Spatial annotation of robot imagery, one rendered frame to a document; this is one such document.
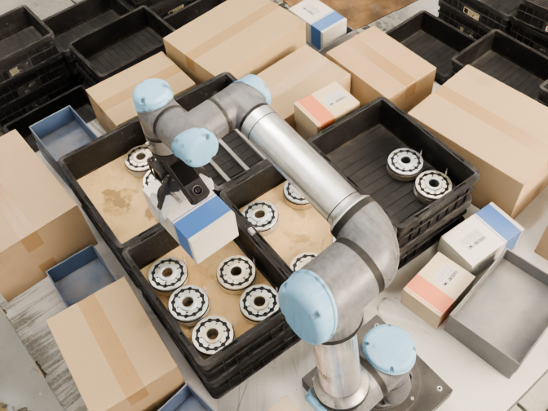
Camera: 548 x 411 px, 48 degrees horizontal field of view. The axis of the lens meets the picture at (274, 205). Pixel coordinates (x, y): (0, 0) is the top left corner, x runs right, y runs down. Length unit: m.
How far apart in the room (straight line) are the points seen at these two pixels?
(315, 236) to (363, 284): 0.71
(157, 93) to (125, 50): 1.74
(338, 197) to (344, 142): 0.84
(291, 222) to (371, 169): 0.30
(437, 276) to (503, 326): 0.20
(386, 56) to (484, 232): 0.71
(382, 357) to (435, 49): 2.04
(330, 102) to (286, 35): 0.39
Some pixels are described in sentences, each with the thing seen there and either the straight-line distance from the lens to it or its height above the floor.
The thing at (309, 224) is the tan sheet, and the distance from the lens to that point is 1.72.
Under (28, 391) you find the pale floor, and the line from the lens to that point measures 2.62.
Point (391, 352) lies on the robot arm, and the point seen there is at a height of 0.98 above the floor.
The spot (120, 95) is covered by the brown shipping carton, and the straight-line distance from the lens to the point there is 2.13.
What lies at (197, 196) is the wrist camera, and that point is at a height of 1.24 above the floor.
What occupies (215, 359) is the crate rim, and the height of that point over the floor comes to 0.93.
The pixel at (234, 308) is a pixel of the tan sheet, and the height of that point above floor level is 0.83.
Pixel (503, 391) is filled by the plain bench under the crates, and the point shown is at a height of 0.70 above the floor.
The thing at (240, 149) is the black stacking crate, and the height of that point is 0.83.
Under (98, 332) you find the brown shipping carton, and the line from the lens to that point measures 1.62.
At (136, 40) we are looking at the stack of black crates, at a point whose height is 0.49.
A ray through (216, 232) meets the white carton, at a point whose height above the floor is 1.11.
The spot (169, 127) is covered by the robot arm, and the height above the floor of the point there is 1.44.
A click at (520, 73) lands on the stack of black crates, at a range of 2.94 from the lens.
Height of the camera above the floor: 2.24
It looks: 53 degrees down
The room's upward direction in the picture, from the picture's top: 6 degrees counter-clockwise
